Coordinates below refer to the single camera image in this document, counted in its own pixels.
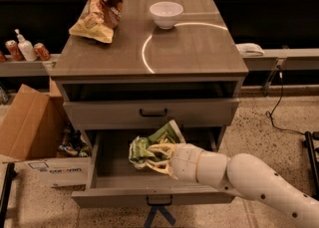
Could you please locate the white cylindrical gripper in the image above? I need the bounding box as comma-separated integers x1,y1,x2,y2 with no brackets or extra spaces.
147,143,203,182

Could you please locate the green jalapeno chip bag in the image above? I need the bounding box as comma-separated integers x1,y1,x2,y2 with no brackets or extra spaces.
129,120,185,169

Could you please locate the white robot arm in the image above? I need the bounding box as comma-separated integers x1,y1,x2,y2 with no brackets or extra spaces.
148,143,319,228

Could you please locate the open grey middle drawer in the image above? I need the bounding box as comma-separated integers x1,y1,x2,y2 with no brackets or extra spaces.
72,129,233,208

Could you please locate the closed grey upper drawer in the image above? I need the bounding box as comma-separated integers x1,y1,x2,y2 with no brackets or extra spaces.
64,99,239,129

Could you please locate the grey drawer cabinet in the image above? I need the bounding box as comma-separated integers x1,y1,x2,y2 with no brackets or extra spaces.
50,0,248,148

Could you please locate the brown yellow chip bag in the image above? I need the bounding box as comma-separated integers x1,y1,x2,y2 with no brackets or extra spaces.
69,0,124,44

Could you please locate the white printed cardboard box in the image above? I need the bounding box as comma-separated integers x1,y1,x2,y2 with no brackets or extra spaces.
25,157,91,187

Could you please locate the brown cardboard box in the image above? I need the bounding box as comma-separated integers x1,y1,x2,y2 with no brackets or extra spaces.
0,85,68,160

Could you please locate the folded white cloth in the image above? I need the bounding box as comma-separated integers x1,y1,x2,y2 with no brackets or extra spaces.
236,43,264,57

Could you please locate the white bowl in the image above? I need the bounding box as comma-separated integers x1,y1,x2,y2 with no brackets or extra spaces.
150,1,183,29

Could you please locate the black stand right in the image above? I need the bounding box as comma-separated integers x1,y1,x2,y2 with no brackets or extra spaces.
304,131,319,200

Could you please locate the black stand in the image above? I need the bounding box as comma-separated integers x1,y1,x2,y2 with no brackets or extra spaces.
0,163,17,228
304,131,319,200

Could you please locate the black stand left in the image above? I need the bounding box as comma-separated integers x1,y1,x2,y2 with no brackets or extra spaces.
0,163,17,228

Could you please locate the red soda can right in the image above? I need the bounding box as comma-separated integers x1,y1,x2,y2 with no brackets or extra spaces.
34,43,51,61

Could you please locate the red soda can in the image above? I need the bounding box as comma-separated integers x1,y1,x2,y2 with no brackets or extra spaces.
34,43,51,61
5,40,24,61

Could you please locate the white pump bottle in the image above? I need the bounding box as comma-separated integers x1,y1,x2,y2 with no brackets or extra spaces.
15,29,37,62

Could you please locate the grey low shelf left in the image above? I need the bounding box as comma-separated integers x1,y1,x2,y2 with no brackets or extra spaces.
0,54,60,77

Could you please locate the red soda can left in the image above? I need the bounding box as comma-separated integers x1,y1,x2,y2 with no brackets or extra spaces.
5,40,24,61

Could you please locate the black floor cable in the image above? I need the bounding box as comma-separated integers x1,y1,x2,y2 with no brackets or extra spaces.
264,66,306,136

